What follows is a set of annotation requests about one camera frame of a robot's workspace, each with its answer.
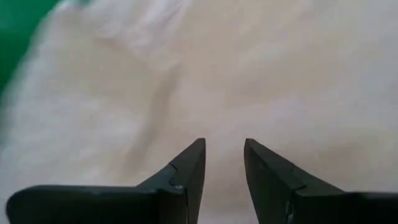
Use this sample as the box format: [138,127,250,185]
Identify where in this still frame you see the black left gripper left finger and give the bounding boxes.
[5,138,206,224]

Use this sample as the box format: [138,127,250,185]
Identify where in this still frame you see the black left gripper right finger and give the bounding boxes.
[244,138,398,224]

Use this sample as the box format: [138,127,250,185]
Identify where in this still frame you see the pink button shirt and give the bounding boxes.
[0,0,398,224]

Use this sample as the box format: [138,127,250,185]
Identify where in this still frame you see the green table mat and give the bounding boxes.
[0,0,91,94]

